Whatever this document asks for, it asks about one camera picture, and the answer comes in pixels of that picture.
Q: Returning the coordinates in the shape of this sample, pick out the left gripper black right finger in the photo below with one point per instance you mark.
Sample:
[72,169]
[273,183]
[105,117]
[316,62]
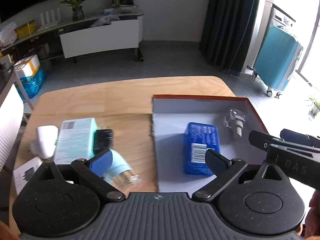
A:
[226,171]

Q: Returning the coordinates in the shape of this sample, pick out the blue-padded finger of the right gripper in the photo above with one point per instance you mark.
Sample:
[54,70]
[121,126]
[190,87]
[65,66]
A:
[299,138]

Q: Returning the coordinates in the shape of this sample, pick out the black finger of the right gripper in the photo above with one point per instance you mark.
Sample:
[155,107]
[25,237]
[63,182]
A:
[263,141]

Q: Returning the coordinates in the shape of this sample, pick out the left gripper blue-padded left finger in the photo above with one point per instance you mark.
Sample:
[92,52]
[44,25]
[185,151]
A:
[91,172]

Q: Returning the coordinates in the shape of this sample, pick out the blue-capped toothpick jar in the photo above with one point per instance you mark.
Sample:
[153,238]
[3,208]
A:
[120,175]

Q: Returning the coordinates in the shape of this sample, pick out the clear and white faucet filter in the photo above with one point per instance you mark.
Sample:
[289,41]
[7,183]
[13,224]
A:
[235,120]

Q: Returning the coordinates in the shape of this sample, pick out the black power adapter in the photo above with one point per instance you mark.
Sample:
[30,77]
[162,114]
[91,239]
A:
[103,139]

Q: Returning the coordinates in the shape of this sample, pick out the teal and white carton box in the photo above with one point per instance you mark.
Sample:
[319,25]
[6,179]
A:
[76,140]

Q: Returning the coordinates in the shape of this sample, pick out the white smart plug device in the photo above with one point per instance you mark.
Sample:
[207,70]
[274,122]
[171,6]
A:
[45,143]

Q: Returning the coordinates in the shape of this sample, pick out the white box with charger picture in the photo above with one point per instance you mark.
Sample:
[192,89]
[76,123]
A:
[24,173]

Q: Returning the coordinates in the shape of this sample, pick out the person's right hand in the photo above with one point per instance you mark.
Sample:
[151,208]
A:
[312,219]

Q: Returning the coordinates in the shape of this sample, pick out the orange-rimmed white cardboard tray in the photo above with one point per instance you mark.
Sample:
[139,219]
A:
[185,126]

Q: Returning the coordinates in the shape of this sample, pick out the small plant by window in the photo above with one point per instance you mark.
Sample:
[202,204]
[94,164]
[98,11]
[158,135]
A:
[315,109]

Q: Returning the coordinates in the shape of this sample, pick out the teal hard-shell suitcase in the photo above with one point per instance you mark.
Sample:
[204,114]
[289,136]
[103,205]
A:
[277,59]

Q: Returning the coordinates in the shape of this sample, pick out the white ribbed side cabinet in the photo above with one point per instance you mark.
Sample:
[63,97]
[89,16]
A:
[12,110]

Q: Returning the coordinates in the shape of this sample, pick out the blue plastic bag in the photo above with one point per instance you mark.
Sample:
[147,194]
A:
[33,84]

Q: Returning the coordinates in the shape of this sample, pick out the white appliance behind suitcase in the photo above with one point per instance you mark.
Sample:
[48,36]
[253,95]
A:
[270,13]

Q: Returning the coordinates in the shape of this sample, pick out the white and yellow cardboard box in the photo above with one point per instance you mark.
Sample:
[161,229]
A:
[27,67]

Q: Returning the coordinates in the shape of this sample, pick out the dark green curtain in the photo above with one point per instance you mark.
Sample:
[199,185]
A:
[227,33]

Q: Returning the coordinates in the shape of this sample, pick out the white and black TV cabinet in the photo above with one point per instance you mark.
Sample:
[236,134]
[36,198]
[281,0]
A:
[78,38]

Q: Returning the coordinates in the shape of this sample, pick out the white router with antennas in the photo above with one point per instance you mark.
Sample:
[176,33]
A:
[50,19]

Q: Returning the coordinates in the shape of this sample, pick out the yellow tin box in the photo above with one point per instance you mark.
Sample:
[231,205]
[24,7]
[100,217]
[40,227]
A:
[26,29]

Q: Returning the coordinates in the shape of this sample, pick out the white plastic bag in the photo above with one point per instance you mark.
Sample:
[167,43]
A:
[8,34]

